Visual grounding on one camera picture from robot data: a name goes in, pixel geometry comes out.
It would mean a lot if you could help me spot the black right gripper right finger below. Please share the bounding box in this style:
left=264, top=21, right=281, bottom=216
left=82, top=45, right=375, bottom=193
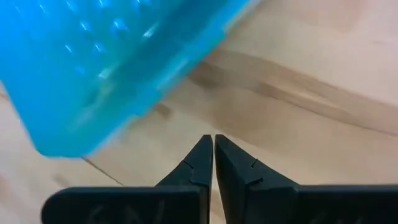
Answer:
left=214, top=134, right=398, bottom=224

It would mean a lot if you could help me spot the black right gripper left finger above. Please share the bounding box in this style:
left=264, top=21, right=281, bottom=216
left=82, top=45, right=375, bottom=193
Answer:
left=41, top=134, right=215, bottom=224

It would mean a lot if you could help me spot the clear supply box teal lid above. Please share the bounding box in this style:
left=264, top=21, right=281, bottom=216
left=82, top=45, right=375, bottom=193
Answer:
left=0, top=0, right=253, bottom=158

